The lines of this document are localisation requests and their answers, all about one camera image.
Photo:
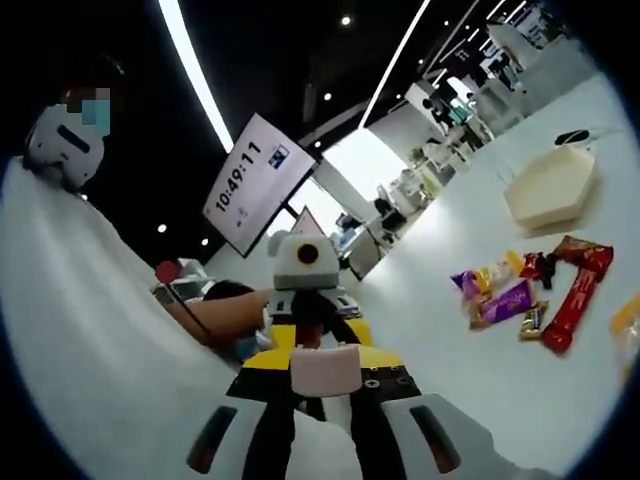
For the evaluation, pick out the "dark candy food clear wrapper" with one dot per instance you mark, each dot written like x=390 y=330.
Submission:
x=546 y=272

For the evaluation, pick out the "small red food packet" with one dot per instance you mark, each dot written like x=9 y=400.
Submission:
x=530 y=265

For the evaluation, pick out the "red round object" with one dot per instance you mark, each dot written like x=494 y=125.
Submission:
x=167 y=272

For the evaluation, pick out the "purple food snack packet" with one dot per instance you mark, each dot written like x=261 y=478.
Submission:
x=505 y=302
x=465 y=281

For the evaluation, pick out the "large display screen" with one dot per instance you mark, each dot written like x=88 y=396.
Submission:
x=255 y=185

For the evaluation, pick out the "gold food candy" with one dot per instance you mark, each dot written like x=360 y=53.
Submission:
x=532 y=320

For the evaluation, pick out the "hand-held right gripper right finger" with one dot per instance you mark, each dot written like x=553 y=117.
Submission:
x=395 y=382

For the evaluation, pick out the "pink-screen monitor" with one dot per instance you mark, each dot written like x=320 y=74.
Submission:
x=306 y=225

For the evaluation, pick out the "red-brown food packet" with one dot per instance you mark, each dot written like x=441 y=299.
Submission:
x=585 y=252

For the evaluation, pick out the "white worn device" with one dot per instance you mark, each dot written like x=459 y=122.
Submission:
x=50 y=145

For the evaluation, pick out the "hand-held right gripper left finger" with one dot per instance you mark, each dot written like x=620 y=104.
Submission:
x=265 y=440

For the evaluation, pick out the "cream hexagonal container tray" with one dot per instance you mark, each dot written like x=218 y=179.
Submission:
x=545 y=185

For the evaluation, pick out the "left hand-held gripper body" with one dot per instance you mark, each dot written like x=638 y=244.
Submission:
x=292 y=265

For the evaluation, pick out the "operator person in white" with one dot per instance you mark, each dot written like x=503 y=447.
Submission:
x=100 y=325

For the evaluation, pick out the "long red food bar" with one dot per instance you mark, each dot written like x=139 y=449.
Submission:
x=570 y=310

